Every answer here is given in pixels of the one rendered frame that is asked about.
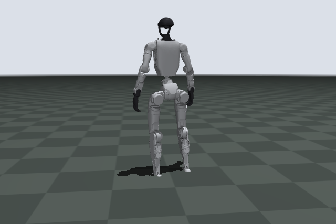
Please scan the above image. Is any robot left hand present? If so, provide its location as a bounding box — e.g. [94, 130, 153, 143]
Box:
[133, 89, 141, 112]

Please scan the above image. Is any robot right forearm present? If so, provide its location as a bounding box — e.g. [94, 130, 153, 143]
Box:
[186, 70, 195, 91]

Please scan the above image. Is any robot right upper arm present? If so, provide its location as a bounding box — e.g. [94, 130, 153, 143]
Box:
[179, 43, 193, 73]

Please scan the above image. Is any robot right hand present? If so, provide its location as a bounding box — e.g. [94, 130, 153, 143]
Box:
[186, 87, 194, 106]

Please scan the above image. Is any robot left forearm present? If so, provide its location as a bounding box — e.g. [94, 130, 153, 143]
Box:
[133, 65, 146, 94]

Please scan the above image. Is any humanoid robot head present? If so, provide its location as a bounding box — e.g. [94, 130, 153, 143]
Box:
[158, 17, 174, 41]

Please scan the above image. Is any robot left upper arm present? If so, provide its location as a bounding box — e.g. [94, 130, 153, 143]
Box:
[141, 41, 156, 73]

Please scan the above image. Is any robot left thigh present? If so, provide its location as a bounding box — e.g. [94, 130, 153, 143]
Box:
[148, 90, 164, 143]

